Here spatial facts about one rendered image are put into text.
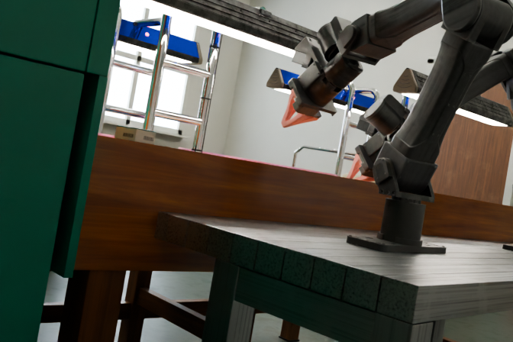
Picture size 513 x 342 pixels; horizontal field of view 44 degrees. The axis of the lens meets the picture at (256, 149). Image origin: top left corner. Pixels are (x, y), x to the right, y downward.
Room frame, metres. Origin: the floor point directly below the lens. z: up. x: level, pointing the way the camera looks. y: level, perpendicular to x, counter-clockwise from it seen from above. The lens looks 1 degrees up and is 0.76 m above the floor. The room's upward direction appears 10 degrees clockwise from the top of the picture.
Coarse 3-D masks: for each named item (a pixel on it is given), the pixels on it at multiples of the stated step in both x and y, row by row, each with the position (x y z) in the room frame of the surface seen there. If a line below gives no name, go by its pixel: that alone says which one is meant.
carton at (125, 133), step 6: (120, 126) 0.96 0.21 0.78; (120, 132) 0.96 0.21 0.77; (126, 132) 0.95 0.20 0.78; (132, 132) 0.93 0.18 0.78; (138, 132) 0.93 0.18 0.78; (144, 132) 0.94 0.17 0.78; (150, 132) 0.94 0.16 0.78; (120, 138) 0.96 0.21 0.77; (126, 138) 0.94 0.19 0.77; (132, 138) 0.93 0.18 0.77; (138, 138) 0.93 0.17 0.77; (144, 138) 0.94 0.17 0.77; (150, 138) 0.95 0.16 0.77
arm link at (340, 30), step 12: (324, 24) 1.22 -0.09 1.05; (336, 24) 1.20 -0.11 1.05; (348, 24) 1.20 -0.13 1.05; (324, 36) 1.21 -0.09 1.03; (336, 36) 1.19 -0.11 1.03; (348, 36) 1.11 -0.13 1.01; (324, 48) 1.20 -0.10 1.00; (348, 48) 1.12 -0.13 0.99; (360, 60) 1.15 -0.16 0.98; (372, 60) 1.16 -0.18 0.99
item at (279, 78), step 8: (280, 72) 2.25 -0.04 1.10; (288, 72) 2.29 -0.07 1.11; (272, 80) 2.27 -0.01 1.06; (280, 80) 2.23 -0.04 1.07; (288, 80) 2.26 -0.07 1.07; (272, 88) 2.29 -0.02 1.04; (280, 88) 2.25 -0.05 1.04; (288, 88) 2.25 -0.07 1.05; (336, 96) 2.43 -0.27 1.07; (344, 96) 2.48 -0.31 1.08; (360, 96) 2.56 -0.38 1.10; (368, 96) 2.61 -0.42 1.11; (344, 104) 2.46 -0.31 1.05; (360, 104) 2.53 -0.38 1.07; (368, 104) 2.57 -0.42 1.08
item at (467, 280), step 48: (192, 240) 0.88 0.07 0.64; (240, 240) 0.81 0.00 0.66; (288, 240) 0.84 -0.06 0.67; (336, 240) 0.95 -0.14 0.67; (432, 240) 1.27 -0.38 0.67; (480, 240) 1.53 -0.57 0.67; (336, 288) 0.71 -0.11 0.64; (384, 288) 0.67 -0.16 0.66; (432, 288) 0.66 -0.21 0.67; (480, 288) 0.75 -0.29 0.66
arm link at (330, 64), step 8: (336, 48) 1.19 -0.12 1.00; (328, 56) 1.21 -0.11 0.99; (336, 56) 1.17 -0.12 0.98; (328, 64) 1.18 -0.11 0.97; (336, 64) 1.16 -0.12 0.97; (344, 64) 1.15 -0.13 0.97; (352, 64) 1.16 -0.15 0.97; (360, 64) 1.18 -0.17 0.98; (328, 72) 1.17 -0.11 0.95; (336, 72) 1.16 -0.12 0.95; (344, 72) 1.16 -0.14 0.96; (352, 72) 1.16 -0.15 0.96; (360, 72) 1.17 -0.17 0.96; (328, 80) 1.18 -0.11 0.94; (336, 80) 1.17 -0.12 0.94; (344, 80) 1.17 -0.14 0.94; (352, 80) 1.18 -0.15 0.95
